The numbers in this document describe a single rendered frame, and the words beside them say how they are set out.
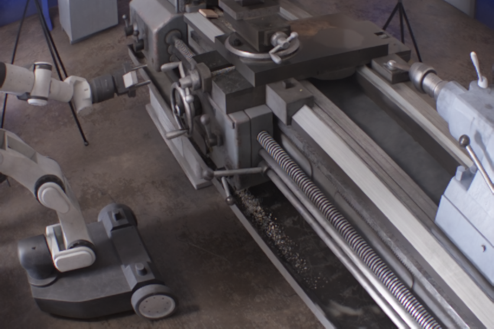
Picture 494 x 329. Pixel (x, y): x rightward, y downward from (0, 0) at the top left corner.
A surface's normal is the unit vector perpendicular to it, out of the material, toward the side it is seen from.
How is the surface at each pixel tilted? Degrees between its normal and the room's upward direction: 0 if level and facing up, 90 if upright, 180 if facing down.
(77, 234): 90
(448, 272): 36
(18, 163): 111
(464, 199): 62
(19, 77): 77
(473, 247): 90
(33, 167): 90
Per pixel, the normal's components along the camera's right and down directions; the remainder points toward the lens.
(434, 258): -0.54, -0.50
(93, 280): -0.02, -0.81
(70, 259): 0.42, 0.52
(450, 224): -0.89, 0.28
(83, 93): 0.22, -0.41
